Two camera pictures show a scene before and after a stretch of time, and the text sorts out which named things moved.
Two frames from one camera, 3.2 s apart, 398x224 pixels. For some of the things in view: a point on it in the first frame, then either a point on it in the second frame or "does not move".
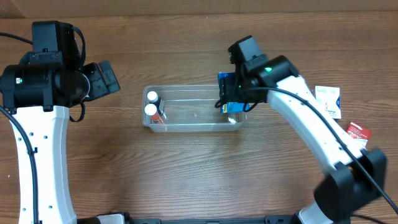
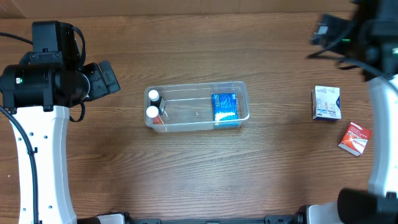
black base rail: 293,219 does not move
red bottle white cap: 151,109 does not move
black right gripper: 229,94 -> 323,31
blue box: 229,107 -> 225,110
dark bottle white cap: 153,98 does not move
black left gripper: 101,78 does not move
